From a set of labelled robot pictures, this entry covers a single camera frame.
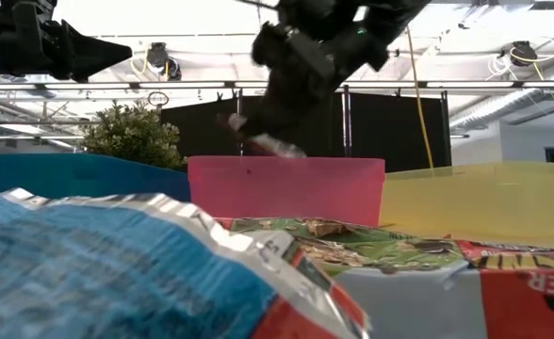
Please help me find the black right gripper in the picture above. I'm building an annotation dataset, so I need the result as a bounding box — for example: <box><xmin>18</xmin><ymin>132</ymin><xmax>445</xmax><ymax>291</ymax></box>
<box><xmin>238</xmin><ymin>21</ymin><xmax>338</xmax><ymax>143</ymax></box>

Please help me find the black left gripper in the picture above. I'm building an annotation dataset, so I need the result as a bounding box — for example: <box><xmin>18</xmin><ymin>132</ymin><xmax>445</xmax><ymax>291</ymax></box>
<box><xmin>0</xmin><ymin>0</ymin><xmax>134</xmax><ymax>84</ymax></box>

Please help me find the silver blue granola bar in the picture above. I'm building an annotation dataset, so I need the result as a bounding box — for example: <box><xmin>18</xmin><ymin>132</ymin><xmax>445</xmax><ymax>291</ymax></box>
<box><xmin>217</xmin><ymin>112</ymin><xmax>308</xmax><ymax>160</ymax></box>

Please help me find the green red granola bar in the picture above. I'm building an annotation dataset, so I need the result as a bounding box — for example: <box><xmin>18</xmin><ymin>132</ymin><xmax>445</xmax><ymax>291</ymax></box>
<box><xmin>218</xmin><ymin>216</ymin><xmax>469</xmax><ymax>278</ymax></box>

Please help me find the dark blue granola bar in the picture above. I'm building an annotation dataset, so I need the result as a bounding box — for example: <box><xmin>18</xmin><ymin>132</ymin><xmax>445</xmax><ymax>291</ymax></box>
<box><xmin>0</xmin><ymin>186</ymin><xmax>371</xmax><ymax>339</ymax></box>

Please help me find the red plastic sorting bin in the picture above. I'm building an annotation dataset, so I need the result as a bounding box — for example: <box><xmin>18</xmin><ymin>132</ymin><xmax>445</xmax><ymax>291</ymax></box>
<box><xmin>187</xmin><ymin>155</ymin><xmax>387</xmax><ymax>229</ymax></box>

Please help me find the black ceiling lamp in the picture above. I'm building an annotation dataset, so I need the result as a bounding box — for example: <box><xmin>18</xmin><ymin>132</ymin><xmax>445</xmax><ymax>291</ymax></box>
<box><xmin>145</xmin><ymin>41</ymin><xmax>183</xmax><ymax>82</ymax></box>
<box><xmin>509</xmin><ymin>40</ymin><xmax>539</xmax><ymax>68</ymax></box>

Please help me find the potted green plant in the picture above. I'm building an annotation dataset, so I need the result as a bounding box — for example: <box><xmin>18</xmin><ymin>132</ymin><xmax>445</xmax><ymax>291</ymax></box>
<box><xmin>79</xmin><ymin>99</ymin><xmax>189</xmax><ymax>172</ymax></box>

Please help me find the black backdrop curtain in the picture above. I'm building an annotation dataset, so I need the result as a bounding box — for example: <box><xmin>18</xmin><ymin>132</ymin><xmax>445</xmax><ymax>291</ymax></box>
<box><xmin>159</xmin><ymin>90</ymin><xmax>452</xmax><ymax>173</ymax></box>

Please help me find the blue plastic sorting bin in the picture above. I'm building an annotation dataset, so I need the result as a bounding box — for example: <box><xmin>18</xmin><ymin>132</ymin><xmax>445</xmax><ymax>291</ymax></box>
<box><xmin>0</xmin><ymin>153</ymin><xmax>191</xmax><ymax>204</ymax></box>

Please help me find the yellow plastic sorting bin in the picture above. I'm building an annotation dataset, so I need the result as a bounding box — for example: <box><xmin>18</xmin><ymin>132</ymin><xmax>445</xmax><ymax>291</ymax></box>
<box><xmin>378</xmin><ymin>161</ymin><xmax>554</xmax><ymax>251</ymax></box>

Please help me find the red and grey snack packet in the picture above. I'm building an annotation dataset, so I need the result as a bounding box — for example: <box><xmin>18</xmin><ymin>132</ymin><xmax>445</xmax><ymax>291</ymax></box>
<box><xmin>332</xmin><ymin>238</ymin><xmax>554</xmax><ymax>339</ymax></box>

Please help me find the black metal table frame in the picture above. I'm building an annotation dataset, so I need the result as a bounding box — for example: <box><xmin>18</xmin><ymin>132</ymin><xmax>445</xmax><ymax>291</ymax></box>
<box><xmin>0</xmin><ymin>80</ymin><xmax>554</xmax><ymax>91</ymax></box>

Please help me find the hanging black ring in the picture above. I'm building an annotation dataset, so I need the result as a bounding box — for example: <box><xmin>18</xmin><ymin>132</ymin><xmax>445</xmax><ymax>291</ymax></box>
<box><xmin>146</xmin><ymin>90</ymin><xmax>171</xmax><ymax>107</ymax></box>

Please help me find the yellow cable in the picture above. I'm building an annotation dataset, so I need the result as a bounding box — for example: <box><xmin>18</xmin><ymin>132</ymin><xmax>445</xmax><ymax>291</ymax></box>
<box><xmin>405</xmin><ymin>25</ymin><xmax>435</xmax><ymax>170</ymax></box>

